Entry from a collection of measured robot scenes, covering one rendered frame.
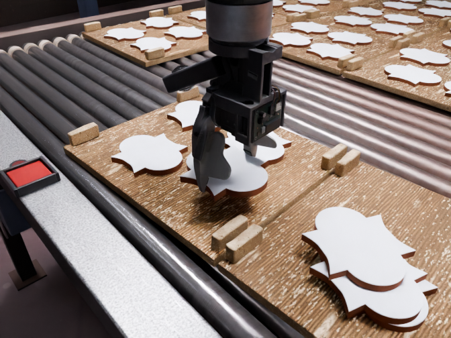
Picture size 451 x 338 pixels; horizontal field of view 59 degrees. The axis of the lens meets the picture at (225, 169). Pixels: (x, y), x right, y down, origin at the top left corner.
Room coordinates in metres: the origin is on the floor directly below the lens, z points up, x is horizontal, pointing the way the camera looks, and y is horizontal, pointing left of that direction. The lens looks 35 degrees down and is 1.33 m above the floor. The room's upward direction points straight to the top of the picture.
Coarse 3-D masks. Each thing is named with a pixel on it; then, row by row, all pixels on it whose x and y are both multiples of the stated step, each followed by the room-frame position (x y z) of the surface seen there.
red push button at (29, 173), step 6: (36, 162) 0.60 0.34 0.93; (18, 168) 0.58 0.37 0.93; (24, 168) 0.58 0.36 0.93; (30, 168) 0.58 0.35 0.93; (36, 168) 0.58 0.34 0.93; (42, 168) 0.58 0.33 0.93; (12, 174) 0.56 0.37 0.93; (18, 174) 0.56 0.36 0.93; (24, 174) 0.56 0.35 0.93; (30, 174) 0.56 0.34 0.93; (36, 174) 0.56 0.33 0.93; (42, 174) 0.56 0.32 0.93; (48, 174) 0.56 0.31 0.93; (12, 180) 0.54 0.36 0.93; (18, 180) 0.54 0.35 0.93; (24, 180) 0.54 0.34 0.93; (30, 180) 0.54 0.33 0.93; (18, 186) 0.53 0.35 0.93
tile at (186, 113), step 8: (184, 104) 0.80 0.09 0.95; (192, 104) 0.80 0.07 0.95; (200, 104) 0.80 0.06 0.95; (176, 112) 0.76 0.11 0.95; (184, 112) 0.76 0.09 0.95; (192, 112) 0.76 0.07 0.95; (176, 120) 0.74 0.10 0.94; (184, 120) 0.73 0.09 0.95; (192, 120) 0.73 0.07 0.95; (184, 128) 0.70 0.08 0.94; (192, 128) 0.71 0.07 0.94; (216, 128) 0.70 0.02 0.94
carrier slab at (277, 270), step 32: (320, 192) 0.50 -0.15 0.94; (352, 192) 0.50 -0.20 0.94; (384, 192) 0.50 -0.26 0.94; (416, 192) 0.50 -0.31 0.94; (288, 224) 0.43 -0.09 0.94; (384, 224) 0.43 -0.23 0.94; (416, 224) 0.43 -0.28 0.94; (448, 224) 0.43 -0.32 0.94; (256, 256) 0.36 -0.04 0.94; (288, 256) 0.36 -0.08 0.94; (416, 256) 0.36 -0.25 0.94; (448, 256) 0.36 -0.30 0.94; (256, 288) 0.31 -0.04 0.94; (288, 288) 0.31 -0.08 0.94; (320, 288) 0.31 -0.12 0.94; (448, 288) 0.31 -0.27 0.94; (288, 320) 0.27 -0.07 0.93; (320, 320) 0.27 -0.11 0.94; (352, 320) 0.27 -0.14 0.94; (448, 320) 0.27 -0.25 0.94
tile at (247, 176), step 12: (192, 156) 0.52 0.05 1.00; (228, 156) 0.51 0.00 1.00; (240, 156) 0.51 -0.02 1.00; (252, 156) 0.51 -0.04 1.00; (192, 168) 0.48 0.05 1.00; (240, 168) 0.48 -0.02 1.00; (252, 168) 0.48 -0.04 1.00; (192, 180) 0.46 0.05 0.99; (216, 180) 0.45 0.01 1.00; (228, 180) 0.45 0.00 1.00; (240, 180) 0.45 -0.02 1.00; (252, 180) 0.45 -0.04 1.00; (264, 180) 0.45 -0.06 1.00; (216, 192) 0.42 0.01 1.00; (228, 192) 0.43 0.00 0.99; (240, 192) 0.42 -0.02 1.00; (252, 192) 0.43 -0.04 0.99
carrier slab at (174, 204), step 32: (128, 128) 0.71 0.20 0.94; (160, 128) 0.71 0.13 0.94; (96, 160) 0.59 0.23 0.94; (288, 160) 0.59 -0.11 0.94; (320, 160) 0.59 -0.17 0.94; (128, 192) 0.50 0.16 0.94; (160, 192) 0.50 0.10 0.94; (192, 192) 0.50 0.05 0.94; (288, 192) 0.50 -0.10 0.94; (160, 224) 0.44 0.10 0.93; (192, 224) 0.43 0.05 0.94; (224, 224) 0.43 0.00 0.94; (256, 224) 0.43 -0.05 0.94; (224, 256) 0.37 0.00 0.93
